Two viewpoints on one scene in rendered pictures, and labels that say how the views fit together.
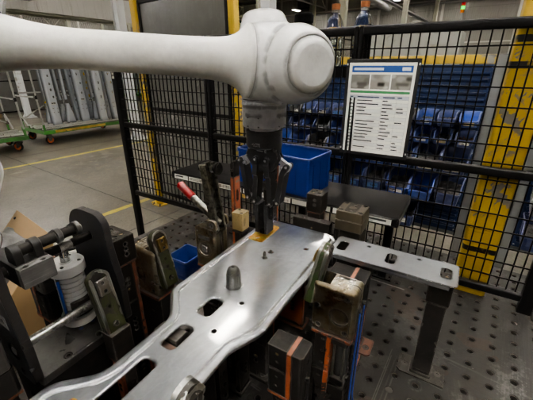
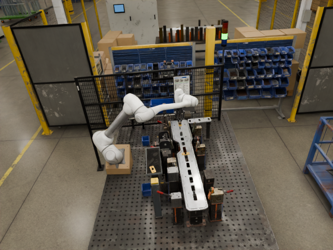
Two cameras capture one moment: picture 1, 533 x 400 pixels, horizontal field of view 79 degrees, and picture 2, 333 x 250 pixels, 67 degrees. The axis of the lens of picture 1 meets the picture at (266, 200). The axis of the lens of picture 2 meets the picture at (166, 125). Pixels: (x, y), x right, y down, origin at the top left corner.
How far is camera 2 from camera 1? 2.41 m
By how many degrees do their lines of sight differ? 31
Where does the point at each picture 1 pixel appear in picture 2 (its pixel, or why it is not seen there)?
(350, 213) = (188, 113)
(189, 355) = (187, 144)
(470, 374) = (215, 135)
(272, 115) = not seen: hidden behind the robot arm
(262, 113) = not seen: hidden behind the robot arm
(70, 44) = (164, 108)
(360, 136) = not seen: hidden behind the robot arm
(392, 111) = (185, 86)
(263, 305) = (189, 135)
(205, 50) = (184, 104)
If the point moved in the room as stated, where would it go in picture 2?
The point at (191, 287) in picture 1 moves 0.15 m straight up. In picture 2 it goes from (175, 138) to (175, 127)
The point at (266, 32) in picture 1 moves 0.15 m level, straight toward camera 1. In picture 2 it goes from (190, 99) to (200, 105)
